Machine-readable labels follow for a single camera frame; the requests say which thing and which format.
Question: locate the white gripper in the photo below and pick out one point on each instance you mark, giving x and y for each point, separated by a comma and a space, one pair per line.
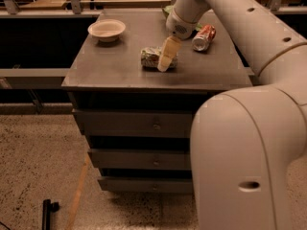
177, 26

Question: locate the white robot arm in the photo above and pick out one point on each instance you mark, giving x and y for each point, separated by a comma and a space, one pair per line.
242, 141

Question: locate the red orange soda can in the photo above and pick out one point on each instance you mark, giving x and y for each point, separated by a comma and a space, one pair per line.
203, 38

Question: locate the green chip bag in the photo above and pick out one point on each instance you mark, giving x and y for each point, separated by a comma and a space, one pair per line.
166, 11

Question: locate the white bowl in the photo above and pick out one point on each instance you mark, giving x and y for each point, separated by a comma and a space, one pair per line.
106, 30

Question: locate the grey drawer cabinet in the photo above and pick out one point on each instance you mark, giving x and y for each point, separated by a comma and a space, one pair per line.
110, 77

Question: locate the top grey drawer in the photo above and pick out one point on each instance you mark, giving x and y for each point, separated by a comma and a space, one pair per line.
133, 124

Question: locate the grey drawer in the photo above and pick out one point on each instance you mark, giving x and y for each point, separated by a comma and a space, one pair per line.
140, 159
133, 124
148, 185

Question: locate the middle grey drawer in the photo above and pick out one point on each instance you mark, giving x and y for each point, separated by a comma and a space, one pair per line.
140, 159

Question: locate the bottom grey drawer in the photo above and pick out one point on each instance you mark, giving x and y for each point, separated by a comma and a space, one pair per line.
148, 185

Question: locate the black object on floor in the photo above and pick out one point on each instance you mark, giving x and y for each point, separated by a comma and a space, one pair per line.
48, 208

